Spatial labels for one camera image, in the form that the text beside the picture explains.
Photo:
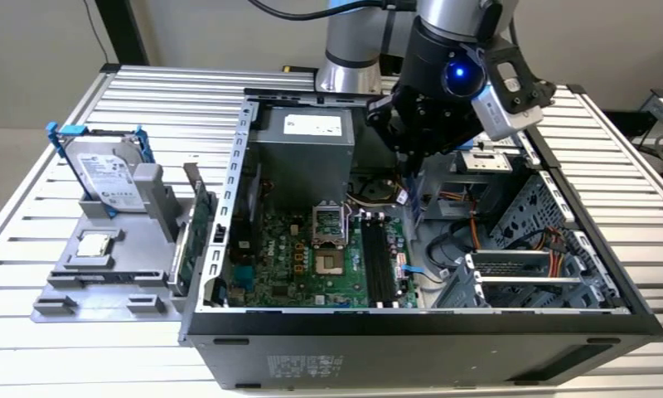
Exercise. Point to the CPU socket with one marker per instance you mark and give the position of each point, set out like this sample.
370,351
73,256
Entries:
328,261

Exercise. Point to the green motherboard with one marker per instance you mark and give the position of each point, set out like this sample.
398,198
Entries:
275,273

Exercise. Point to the black upright post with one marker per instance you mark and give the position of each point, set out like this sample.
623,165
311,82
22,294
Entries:
123,29

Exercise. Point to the thin locking lever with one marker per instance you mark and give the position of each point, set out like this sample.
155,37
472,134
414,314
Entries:
344,226

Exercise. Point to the green graphics card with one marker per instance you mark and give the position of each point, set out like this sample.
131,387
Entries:
194,232

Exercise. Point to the silver CPU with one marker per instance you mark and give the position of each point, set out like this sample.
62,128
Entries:
91,245

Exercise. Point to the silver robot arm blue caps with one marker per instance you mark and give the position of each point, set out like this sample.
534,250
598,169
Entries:
347,41

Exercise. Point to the grey parts rack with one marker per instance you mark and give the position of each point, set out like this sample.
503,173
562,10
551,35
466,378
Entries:
137,232

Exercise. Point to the black table corner cap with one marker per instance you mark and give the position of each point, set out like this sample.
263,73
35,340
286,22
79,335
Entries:
574,88
110,68

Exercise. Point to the grey drive cage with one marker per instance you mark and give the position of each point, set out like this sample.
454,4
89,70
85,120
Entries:
486,161

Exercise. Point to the hard disk in blue carrier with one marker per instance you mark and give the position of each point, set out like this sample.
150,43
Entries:
101,174

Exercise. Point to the grey power supply unit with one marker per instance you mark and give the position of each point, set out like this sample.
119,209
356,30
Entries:
303,166

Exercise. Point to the black PC case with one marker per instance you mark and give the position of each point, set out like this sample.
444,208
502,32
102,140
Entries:
419,352

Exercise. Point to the silver disk bay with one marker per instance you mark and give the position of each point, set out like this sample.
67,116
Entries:
508,269

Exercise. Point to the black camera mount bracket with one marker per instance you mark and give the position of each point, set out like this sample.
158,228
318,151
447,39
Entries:
516,83

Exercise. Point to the yellow black plug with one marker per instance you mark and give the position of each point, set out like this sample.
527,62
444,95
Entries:
295,69

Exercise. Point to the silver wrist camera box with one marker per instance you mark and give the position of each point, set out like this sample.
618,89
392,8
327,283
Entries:
502,120

